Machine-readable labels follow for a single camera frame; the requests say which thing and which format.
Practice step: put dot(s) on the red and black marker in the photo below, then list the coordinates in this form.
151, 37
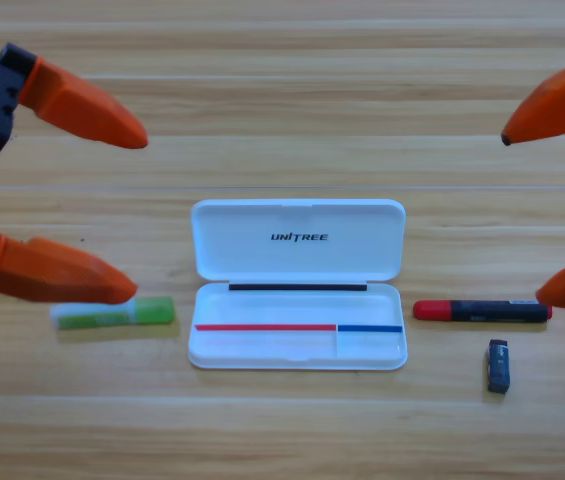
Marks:
462, 310

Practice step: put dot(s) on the small dark USB drive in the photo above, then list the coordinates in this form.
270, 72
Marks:
498, 367

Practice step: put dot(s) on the white Unitree pencil case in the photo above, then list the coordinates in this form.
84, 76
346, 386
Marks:
287, 250

